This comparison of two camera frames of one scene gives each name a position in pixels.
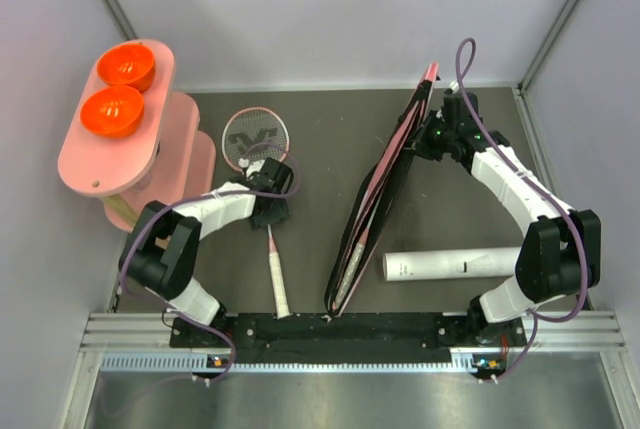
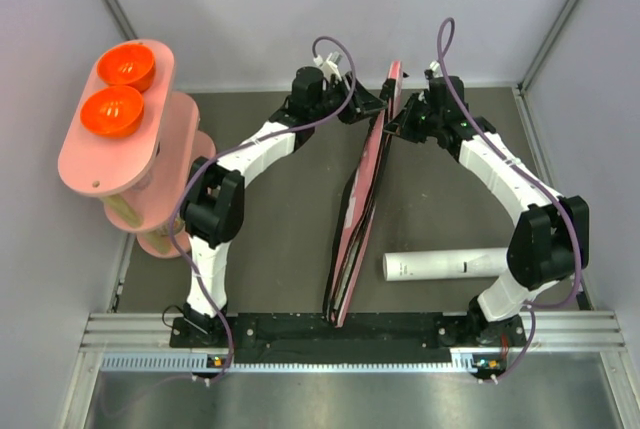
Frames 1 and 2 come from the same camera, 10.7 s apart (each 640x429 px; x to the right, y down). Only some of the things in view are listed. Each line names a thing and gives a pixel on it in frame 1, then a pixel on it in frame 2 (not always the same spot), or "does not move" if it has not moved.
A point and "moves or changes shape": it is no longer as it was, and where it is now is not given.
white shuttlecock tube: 449,264 does not move
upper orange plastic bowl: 127,64 does not move
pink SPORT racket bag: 372,197 moves or changes shape
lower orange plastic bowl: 112,112 does not move
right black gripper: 433,118 to 400,125
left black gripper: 279,213 to 361,104
